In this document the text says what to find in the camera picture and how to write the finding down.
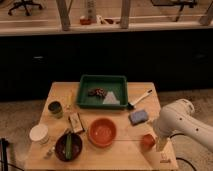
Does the red apple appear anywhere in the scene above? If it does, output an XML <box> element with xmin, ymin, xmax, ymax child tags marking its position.
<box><xmin>142</xmin><ymin>134</ymin><xmax>155</xmax><ymax>149</ymax></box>

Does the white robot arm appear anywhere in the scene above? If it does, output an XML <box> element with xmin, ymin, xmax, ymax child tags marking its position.
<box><xmin>152</xmin><ymin>99</ymin><xmax>213</xmax><ymax>152</ymax></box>

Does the red bowl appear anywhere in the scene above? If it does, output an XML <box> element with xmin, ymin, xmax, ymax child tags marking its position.
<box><xmin>88</xmin><ymin>118</ymin><xmax>117</xmax><ymax>148</ymax></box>

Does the dark brown bowl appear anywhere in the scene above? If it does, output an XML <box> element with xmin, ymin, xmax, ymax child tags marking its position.
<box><xmin>55</xmin><ymin>133</ymin><xmax>82</xmax><ymax>162</ymax></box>

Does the blue sponge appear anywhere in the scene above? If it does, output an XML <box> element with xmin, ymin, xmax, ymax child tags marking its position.
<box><xmin>128</xmin><ymin>110</ymin><xmax>149</xmax><ymax>125</ymax></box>

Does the clear plastic bag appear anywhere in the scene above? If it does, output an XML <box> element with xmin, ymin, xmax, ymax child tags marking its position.
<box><xmin>103</xmin><ymin>91</ymin><xmax>120</xmax><ymax>105</ymax></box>

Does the green plastic tray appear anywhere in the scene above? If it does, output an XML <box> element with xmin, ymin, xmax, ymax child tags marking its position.
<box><xmin>76</xmin><ymin>75</ymin><xmax>128</xmax><ymax>110</ymax></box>

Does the dark grapes bunch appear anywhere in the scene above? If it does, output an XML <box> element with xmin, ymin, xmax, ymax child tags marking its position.
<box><xmin>88</xmin><ymin>88</ymin><xmax>106</xmax><ymax>98</ymax></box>

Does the small brown box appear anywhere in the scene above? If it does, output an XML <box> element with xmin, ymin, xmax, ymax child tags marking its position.
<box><xmin>68</xmin><ymin>113</ymin><xmax>84</xmax><ymax>133</ymax></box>

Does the green cucumber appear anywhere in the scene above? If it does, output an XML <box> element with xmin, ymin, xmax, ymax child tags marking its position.
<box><xmin>65</xmin><ymin>133</ymin><xmax>72</xmax><ymax>160</ymax></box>

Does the dark green cup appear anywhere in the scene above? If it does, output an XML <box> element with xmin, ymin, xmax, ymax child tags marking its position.
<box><xmin>48</xmin><ymin>101</ymin><xmax>63</xmax><ymax>118</ymax></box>

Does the white paper cup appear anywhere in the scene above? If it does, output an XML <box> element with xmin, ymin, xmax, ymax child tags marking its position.
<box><xmin>29</xmin><ymin>124</ymin><xmax>49</xmax><ymax>144</ymax></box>

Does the red object on shelf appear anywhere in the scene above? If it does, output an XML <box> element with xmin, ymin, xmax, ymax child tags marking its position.
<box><xmin>80</xmin><ymin>18</ymin><xmax>92</xmax><ymax>25</ymax></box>

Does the black stand at left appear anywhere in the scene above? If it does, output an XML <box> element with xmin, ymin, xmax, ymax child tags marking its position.
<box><xmin>0</xmin><ymin>138</ymin><xmax>8</xmax><ymax>171</ymax></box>

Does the black office chair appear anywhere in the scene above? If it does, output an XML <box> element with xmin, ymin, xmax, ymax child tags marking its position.
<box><xmin>8</xmin><ymin>0</ymin><xmax>43</xmax><ymax>16</ymax></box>

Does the black floor cable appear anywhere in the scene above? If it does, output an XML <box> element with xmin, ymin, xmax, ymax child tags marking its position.
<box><xmin>169</xmin><ymin>132</ymin><xmax>213</xmax><ymax>171</ymax></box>

